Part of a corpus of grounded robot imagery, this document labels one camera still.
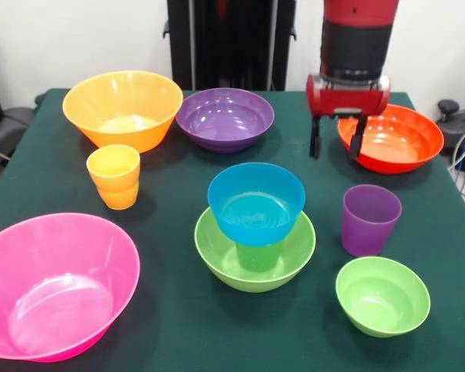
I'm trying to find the yellow plastic cup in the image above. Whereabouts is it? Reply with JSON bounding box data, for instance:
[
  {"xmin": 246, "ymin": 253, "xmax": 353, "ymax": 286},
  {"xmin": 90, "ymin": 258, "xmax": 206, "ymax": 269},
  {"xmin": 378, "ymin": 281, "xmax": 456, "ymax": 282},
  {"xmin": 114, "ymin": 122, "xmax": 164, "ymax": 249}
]
[{"xmin": 85, "ymin": 144, "xmax": 141, "ymax": 212}]

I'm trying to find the blue plastic bowl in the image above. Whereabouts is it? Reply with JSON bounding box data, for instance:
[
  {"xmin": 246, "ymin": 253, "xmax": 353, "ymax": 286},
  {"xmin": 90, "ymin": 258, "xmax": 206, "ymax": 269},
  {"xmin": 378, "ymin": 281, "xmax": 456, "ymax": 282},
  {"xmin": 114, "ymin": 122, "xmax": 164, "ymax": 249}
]
[{"xmin": 207, "ymin": 162, "xmax": 307, "ymax": 248}]

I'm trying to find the dark green table cloth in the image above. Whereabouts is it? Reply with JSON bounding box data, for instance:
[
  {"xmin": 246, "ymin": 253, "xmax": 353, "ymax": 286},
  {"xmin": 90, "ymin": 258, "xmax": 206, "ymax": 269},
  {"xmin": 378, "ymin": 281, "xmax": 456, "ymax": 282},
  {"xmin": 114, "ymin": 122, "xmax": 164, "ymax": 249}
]
[{"xmin": 0, "ymin": 88, "xmax": 465, "ymax": 372}]

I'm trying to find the tangle of floor cables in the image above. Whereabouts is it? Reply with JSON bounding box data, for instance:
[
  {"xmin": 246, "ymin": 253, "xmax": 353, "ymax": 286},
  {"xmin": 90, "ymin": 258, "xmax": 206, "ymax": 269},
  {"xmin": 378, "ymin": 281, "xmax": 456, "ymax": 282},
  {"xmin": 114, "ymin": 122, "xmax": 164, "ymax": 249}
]
[{"xmin": 447, "ymin": 119, "xmax": 465, "ymax": 207}]

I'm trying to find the orange plastic bowl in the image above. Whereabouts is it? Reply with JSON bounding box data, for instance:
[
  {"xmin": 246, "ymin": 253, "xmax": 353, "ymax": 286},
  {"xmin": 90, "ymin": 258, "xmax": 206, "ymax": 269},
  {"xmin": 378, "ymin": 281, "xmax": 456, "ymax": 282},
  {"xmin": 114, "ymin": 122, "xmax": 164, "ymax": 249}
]
[{"xmin": 62, "ymin": 70, "xmax": 184, "ymax": 155}]

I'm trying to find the small green plastic bowl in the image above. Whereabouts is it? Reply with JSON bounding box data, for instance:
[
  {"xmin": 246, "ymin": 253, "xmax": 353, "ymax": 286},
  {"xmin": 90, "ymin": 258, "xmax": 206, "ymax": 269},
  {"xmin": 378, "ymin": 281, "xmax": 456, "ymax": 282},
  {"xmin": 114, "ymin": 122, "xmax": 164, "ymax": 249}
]
[{"xmin": 335, "ymin": 256, "xmax": 432, "ymax": 339}]

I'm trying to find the large pink plastic bowl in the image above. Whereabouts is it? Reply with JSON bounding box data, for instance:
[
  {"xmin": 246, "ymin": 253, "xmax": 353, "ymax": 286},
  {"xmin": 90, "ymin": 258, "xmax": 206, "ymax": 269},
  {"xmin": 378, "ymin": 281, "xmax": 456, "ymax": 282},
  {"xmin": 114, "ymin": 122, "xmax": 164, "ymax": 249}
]
[{"xmin": 0, "ymin": 212, "xmax": 142, "ymax": 363}]

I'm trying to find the purple plastic bowl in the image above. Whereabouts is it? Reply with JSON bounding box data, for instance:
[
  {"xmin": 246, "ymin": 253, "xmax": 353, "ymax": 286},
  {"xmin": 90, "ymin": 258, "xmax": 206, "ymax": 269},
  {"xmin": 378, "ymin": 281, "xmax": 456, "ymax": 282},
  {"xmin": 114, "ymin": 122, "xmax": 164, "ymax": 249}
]
[{"xmin": 175, "ymin": 87, "xmax": 276, "ymax": 155}]

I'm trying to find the green plastic cup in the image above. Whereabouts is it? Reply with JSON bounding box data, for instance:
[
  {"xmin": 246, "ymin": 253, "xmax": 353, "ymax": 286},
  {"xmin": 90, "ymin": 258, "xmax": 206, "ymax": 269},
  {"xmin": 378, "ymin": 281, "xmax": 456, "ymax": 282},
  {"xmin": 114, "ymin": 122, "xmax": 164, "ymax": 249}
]
[{"xmin": 235, "ymin": 239, "xmax": 286, "ymax": 272}]

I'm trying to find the large green plastic bowl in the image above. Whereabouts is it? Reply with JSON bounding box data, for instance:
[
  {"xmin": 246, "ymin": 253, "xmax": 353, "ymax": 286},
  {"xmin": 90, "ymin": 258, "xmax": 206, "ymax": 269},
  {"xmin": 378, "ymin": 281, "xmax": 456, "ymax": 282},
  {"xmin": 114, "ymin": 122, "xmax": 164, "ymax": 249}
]
[{"xmin": 194, "ymin": 207, "xmax": 317, "ymax": 294}]

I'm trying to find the purple plastic cup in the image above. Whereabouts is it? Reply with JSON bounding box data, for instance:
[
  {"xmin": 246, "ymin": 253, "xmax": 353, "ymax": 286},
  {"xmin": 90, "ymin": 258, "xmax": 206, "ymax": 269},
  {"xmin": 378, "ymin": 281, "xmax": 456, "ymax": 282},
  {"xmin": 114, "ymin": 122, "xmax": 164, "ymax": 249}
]
[{"xmin": 341, "ymin": 184, "xmax": 403, "ymax": 258}]

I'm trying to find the black pedestal leg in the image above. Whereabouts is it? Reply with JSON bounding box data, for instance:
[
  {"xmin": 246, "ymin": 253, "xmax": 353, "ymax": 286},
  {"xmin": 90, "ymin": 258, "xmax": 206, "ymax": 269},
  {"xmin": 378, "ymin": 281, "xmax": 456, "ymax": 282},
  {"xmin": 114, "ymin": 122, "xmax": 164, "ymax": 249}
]
[
  {"xmin": 429, "ymin": 99, "xmax": 465, "ymax": 174},
  {"xmin": 0, "ymin": 106, "xmax": 38, "ymax": 157}
]

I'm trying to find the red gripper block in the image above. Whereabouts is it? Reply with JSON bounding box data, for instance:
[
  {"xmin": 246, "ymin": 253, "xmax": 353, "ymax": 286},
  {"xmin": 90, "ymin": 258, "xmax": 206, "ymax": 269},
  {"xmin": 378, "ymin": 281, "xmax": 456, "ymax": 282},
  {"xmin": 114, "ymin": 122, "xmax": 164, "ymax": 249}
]
[{"xmin": 305, "ymin": 73, "xmax": 392, "ymax": 161}]

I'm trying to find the red plastic bowl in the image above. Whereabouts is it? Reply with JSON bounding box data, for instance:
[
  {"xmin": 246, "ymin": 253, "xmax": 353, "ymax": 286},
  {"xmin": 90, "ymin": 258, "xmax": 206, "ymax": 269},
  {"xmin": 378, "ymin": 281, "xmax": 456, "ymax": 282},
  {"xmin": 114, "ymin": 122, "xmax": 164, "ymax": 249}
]
[{"xmin": 337, "ymin": 102, "xmax": 446, "ymax": 174}]

